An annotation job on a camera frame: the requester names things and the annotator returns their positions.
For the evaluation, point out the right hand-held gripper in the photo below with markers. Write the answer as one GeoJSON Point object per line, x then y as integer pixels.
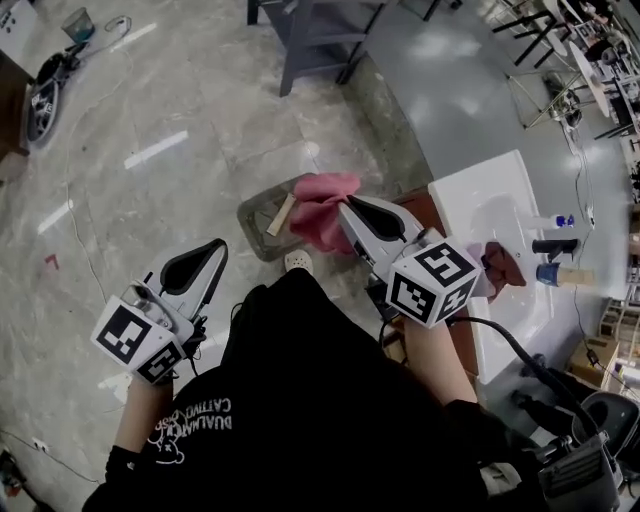
{"type": "Point", "coordinates": [430, 285]}

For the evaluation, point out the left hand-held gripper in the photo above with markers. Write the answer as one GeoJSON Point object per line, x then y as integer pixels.
{"type": "Point", "coordinates": [130, 335]}

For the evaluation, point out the pink cloth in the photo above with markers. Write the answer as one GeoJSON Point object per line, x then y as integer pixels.
{"type": "Point", "coordinates": [315, 220]}

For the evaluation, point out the clear plastic container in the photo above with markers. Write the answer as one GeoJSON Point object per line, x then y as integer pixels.
{"type": "Point", "coordinates": [260, 220]}

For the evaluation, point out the dark red cloth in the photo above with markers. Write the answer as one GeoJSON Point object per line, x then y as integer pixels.
{"type": "Point", "coordinates": [505, 270]}

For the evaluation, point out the person's right forearm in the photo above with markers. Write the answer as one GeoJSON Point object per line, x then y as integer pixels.
{"type": "Point", "coordinates": [435, 365]}

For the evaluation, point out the person's left forearm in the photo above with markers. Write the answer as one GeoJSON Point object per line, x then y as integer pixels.
{"type": "Point", "coordinates": [142, 415]}

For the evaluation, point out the cardboard box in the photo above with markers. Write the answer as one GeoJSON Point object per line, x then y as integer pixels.
{"type": "Point", "coordinates": [595, 362]}

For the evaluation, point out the wooden vanity cabinet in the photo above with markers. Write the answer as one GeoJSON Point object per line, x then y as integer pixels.
{"type": "Point", "coordinates": [425, 212]}

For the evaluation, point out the person's white clog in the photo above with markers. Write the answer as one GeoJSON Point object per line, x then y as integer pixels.
{"type": "Point", "coordinates": [299, 261]}

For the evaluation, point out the white sink basin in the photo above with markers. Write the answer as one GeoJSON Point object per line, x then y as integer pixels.
{"type": "Point", "coordinates": [475, 200]}

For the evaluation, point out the beige wooden block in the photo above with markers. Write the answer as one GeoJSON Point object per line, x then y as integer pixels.
{"type": "Point", "coordinates": [281, 215]}

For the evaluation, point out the white bottle with blue cap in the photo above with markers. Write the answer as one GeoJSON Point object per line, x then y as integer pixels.
{"type": "Point", "coordinates": [540, 222]}

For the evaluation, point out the blue cup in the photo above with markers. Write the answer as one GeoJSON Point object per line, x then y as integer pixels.
{"type": "Point", "coordinates": [547, 274]}

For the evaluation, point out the black faucet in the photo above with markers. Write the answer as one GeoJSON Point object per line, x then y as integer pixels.
{"type": "Point", "coordinates": [555, 246]}

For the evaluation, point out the person's black printed shirt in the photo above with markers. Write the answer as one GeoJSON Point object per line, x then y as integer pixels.
{"type": "Point", "coordinates": [310, 400]}

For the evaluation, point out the grey vanity with white top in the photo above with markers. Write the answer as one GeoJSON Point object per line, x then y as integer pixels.
{"type": "Point", "coordinates": [320, 30]}

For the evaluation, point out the grey backpack rig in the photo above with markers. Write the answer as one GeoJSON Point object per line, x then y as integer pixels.
{"type": "Point", "coordinates": [42, 110]}

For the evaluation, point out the brown vanity with white top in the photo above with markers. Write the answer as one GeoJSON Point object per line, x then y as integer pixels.
{"type": "Point", "coordinates": [12, 110]}

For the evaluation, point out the wooden shelf unit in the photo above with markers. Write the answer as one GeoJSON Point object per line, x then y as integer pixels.
{"type": "Point", "coordinates": [620, 317]}

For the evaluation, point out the round white table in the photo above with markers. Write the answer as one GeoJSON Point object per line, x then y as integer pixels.
{"type": "Point", "coordinates": [592, 85]}

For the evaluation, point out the black backpack unit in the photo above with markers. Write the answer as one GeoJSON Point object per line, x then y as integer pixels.
{"type": "Point", "coordinates": [575, 475]}

